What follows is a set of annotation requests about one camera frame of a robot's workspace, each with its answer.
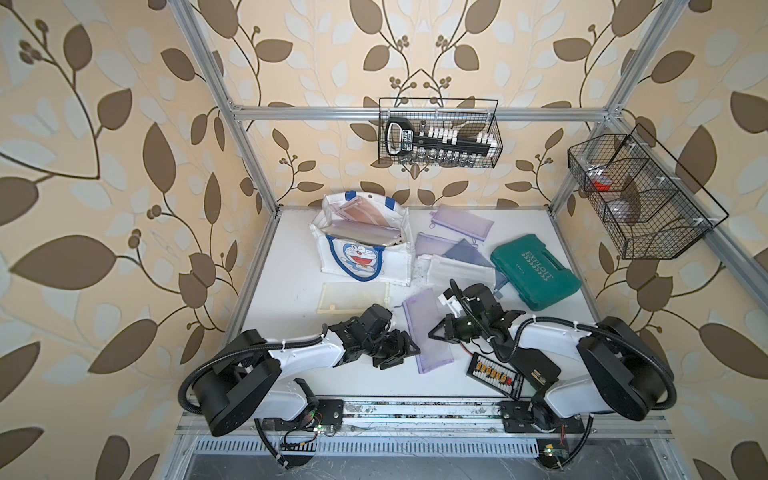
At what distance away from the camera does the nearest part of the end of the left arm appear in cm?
65

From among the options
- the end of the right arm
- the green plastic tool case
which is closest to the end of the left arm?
the end of the right arm

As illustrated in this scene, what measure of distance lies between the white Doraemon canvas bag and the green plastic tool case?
34cm

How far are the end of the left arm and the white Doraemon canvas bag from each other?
20 cm

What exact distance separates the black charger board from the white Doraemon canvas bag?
0.33 m

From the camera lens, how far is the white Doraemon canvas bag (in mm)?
864

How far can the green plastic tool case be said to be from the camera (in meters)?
0.95

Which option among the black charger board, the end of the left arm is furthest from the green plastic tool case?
the end of the left arm

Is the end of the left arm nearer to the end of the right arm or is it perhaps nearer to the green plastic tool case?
the end of the right arm

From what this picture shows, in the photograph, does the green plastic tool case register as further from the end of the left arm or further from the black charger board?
the end of the left arm

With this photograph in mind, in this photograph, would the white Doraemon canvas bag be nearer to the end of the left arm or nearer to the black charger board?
the end of the left arm

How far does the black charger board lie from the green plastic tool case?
0.23m

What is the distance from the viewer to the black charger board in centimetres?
79

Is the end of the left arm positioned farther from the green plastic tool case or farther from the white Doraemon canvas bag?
the green plastic tool case

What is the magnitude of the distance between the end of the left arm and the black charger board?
0.20 meters
